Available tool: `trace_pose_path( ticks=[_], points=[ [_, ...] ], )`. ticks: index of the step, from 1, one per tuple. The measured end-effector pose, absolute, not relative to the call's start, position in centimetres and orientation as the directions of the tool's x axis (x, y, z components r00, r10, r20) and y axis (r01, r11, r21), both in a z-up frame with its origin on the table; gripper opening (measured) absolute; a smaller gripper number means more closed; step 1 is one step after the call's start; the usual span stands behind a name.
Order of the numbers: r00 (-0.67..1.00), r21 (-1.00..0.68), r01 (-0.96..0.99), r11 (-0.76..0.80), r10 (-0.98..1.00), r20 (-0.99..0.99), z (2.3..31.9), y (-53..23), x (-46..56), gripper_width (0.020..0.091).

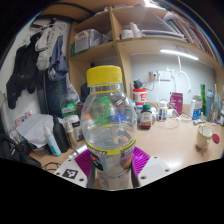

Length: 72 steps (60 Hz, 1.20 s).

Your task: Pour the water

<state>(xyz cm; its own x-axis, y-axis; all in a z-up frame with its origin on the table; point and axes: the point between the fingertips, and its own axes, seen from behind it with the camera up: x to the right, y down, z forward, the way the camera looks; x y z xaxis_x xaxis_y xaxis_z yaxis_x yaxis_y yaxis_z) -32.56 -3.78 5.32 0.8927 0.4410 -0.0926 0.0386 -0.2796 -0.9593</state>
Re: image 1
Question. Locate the black over-ear headphones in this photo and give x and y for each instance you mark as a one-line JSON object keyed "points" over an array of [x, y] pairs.
{"points": [[20, 156]]}

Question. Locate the large black jar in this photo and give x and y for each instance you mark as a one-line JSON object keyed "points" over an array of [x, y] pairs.
{"points": [[85, 93]]}

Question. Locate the magenta pouch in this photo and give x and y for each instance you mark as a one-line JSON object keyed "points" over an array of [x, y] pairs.
{"points": [[176, 103]]}

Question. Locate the silver metallic tube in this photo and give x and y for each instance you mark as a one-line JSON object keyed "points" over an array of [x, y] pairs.
{"points": [[78, 151]]}

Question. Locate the black hanging garment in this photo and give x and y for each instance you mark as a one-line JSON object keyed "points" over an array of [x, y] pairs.
{"points": [[21, 73]]}

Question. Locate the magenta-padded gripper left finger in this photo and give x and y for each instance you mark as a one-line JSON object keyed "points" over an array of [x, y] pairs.
{"points": [[81, 163]]}

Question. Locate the pale stirring stick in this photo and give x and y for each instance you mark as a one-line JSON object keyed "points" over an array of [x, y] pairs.
{"points": [[201, 121]]}

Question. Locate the ceiling light tube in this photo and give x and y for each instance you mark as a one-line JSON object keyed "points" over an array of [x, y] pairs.
{"points": [[149, 2]]}

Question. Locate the white hanging socks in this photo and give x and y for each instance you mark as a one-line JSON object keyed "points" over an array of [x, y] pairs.
{"points": [[45, 46]]}

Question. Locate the grey shaker bottle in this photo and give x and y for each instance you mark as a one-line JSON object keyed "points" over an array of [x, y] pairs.
{"points": [[210, 105]]}

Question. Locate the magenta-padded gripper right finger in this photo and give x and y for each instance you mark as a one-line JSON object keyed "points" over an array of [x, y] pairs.
{"points": [[141, 158]]}

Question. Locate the small beige bottle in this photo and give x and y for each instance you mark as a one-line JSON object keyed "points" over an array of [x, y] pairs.
{"points": [[70, 136]]}

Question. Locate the cream ceramic mug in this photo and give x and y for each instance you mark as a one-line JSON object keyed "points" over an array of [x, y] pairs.
{"points": [[203, 139]]}

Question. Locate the dark green-capped supplement bottle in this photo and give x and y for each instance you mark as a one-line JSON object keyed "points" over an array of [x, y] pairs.
{"points": [[146, 118]]}

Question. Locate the blue and white box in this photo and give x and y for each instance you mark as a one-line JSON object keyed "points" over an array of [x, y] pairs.
{"points": [[196, 108]]}

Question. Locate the white wall power strip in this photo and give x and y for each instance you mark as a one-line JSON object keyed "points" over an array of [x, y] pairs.
{"points": [[161, 76]]}

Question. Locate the white crumpled paper sheet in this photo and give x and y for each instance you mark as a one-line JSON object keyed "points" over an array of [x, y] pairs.
{"points": [[33, 130]]}

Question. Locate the clear yellow-capped drink bottle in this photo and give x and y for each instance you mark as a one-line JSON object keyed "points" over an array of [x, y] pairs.
{"points": [[108, 133]]}

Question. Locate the small black bottle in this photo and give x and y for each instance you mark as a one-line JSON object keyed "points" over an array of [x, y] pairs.
{"points": [[61, 135]]}

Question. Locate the LED light bar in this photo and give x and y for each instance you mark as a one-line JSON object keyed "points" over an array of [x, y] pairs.
{"points": [[179, 54]]}

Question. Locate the red and white canister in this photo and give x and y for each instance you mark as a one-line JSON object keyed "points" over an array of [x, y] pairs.
{"points": [[140, 97]]}

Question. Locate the white blue-labelled pill bottle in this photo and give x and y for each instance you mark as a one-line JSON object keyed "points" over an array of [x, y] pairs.
{"points": [[162, 112]]}

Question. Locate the tall green bottle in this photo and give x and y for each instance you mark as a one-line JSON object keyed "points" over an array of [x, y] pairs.
{"points": [[202, 98]]}

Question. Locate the white and blue spray bottle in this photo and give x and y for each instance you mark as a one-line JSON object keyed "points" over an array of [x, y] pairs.
{"points": [[52, 143]]}

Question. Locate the blue-grey hanging garment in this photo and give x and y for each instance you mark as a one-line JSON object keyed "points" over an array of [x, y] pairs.
{"points": [[58, 63]]}

